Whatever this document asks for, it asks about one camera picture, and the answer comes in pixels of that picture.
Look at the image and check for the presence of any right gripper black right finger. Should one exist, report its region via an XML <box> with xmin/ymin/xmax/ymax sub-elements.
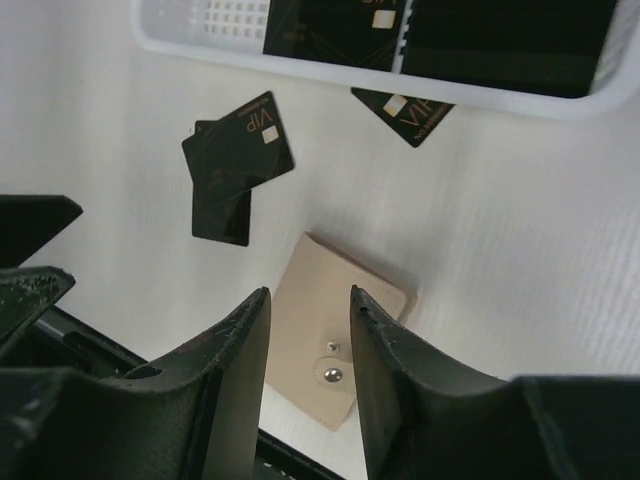
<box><xmin>350</xmin><ymin>287</ymin><xmax>639</xmax><ymax>479</ymax></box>

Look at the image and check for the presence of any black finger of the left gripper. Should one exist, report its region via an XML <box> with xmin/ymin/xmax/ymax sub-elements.
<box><xmin>1</xmin><ymin>195</ymin><xmax>83</xmax><ymax>350</ymax></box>

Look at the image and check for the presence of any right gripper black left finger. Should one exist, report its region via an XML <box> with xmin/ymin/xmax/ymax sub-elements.
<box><xmin>1</xmin><ymin>288</ymin><xmax>271</xmax><ymax>479</ymax></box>

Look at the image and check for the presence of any beige card holder wallet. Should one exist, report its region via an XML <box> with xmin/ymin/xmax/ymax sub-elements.
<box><xmin>265</xmin><ymin>232</ymin><xmax>415</xmax><ymax>431</ymax></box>

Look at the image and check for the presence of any black VIP card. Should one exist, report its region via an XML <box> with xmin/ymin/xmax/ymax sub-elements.
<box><xmin>350</xmin><ymin>87</ymin><xmax>454</xmax><ymax>148</ymax></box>
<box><xmin>182</xmin><ymin>91</ymin><xmax>295</xmax><ymax>207</ymax></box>

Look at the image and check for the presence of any white plastic basket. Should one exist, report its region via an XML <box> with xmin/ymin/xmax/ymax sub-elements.
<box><xmin>131</xmin><ymin>1</ymin><xmax>639</xmax><ymax>119</ymax></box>

